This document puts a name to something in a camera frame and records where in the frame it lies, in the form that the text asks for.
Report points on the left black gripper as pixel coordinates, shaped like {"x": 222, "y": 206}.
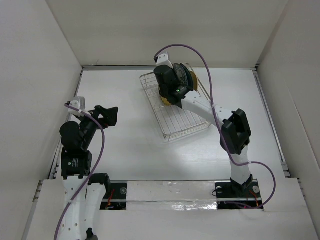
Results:
{"x": 109, "y": 115}

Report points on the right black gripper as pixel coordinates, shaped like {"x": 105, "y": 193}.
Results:
{"x": 174, "y": 72}

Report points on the blue floral white plate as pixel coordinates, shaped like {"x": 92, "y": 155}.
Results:
{"x": 181, "y": 73}

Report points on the yellow woven round plate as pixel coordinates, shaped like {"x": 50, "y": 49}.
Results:
{"x": 165, "y": 101}

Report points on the yellow black patterned plate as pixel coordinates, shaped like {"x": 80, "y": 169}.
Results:
{"x": 194, "y": 80}

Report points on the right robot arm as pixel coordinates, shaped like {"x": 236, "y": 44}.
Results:
{"x": 234, "y": 130}

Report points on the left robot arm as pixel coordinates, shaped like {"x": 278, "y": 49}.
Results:
{"x": 84, "y": 189}

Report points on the wire dish rack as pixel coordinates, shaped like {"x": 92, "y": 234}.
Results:
{"x": 174, "y": 122}

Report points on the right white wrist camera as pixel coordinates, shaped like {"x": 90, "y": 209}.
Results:
{"x": 163, "y": 60}

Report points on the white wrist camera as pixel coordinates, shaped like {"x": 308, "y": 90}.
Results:
{"x": 163, "y": 60}
{"x": 76, "y": 105}

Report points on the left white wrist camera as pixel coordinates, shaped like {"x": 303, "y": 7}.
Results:
{"x": 76, "y": 105}

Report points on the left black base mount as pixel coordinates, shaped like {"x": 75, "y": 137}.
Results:
{"x": 116, "y": 198}

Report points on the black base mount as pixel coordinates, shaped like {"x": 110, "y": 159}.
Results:
{"x": 116, "y": 198}
{"x": 231, "y": 199}

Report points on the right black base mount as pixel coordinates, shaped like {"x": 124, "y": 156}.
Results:
{"x": 231, "y": 199}

